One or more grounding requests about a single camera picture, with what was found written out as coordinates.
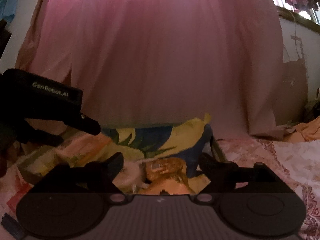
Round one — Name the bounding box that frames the golden snack packet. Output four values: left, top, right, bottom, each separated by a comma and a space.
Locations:
137, 157, 195, 195

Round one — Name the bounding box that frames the grey tray with colourful lining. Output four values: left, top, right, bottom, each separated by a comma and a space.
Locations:
17, 115, 226, 194

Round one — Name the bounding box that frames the floral bed sheet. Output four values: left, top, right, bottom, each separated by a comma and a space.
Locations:
218, 139, 319, 239

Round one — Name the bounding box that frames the blue hanging cloth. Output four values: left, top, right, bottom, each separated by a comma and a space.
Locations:
1, 0, 18, 28

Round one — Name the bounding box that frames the orange cloth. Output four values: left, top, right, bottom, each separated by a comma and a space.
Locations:
284, 117, 320, 143

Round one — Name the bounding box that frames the pink curtain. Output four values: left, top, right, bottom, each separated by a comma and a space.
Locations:
15, 0, 283, 139

